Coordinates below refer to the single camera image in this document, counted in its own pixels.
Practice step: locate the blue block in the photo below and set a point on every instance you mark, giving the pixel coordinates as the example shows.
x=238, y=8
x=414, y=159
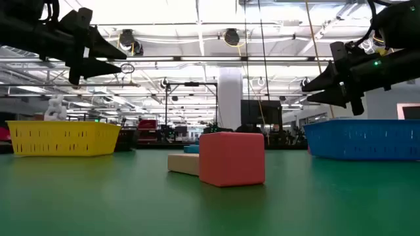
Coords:
x=191, y=149

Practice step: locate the yellow plastic basket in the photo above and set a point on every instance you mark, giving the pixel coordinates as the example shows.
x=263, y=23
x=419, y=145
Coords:
x=62, y=137

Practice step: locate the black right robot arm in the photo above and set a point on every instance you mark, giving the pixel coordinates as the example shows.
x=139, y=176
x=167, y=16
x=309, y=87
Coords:
x=403, y=23

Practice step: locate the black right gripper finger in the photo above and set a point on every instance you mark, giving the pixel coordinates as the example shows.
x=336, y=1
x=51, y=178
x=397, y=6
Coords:
x=325, y=82
x=334, y=96

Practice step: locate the black frame stand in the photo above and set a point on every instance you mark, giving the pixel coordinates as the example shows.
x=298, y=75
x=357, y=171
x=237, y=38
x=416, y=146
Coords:
x=192, y=84

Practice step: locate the black plastic basket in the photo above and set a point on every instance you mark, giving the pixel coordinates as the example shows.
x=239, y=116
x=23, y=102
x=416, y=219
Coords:
x=126, y=139

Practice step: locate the red tool cabinet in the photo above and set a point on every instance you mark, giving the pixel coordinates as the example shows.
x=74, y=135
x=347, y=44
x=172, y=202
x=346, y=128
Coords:
x=147, y=129

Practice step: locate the white room column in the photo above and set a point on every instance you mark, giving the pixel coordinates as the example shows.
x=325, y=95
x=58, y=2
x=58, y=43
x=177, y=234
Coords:
x=230, y=98

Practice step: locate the short plain wooden block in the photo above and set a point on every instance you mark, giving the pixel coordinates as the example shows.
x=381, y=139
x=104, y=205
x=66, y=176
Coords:
x=183, y=164

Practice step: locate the white knobbly sculpture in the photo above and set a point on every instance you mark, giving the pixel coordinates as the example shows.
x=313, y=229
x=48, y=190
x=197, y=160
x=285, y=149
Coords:
x=55, y=109

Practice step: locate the blue plastic basket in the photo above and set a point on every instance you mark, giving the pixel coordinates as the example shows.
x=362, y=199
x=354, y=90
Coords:
x=361, y=139

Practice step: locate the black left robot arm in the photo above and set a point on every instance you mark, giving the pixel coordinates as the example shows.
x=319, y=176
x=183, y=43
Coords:
x=23, y=29

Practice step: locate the red rounded object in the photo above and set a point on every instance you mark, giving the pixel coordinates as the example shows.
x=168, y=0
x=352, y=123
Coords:
x=4, y=134

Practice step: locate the black monitor screen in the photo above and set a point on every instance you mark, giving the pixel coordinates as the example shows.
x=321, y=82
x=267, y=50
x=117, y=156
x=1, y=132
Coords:
x=260, y=111

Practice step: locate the pink-framed dark screen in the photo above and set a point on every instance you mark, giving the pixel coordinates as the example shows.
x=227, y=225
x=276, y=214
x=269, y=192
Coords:
x=410, y=112

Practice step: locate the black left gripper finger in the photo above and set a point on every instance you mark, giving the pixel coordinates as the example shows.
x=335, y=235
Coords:
x=101, y=49
x=95, y=69

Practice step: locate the orange-red cube block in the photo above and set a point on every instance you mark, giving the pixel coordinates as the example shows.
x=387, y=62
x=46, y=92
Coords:
x=231, y=159

